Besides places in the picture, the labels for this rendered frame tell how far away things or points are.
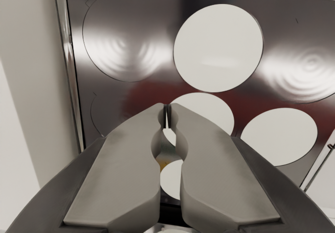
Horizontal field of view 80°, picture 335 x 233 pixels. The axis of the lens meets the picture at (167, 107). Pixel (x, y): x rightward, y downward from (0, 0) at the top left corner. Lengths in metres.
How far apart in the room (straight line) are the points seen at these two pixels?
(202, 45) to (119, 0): 0.10
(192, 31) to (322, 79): 0.16
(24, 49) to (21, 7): 0.04
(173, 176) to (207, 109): 0.14
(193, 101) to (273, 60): 0.10
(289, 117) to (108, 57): 0.24
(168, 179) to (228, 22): 0.25
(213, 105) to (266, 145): 0.10
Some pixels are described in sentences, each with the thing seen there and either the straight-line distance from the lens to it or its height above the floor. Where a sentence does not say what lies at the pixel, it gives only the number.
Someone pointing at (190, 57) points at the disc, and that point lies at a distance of 0.25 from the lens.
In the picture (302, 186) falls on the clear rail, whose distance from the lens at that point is 0.40.
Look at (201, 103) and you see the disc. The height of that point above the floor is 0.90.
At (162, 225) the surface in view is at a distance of 0.42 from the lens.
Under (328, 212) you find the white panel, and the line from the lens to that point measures 0.60.
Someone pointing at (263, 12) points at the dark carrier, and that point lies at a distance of 0.25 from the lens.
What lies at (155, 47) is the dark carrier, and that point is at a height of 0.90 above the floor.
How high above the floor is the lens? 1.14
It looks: 61 degrees down
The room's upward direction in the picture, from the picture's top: 169 degrees counter-clockwise
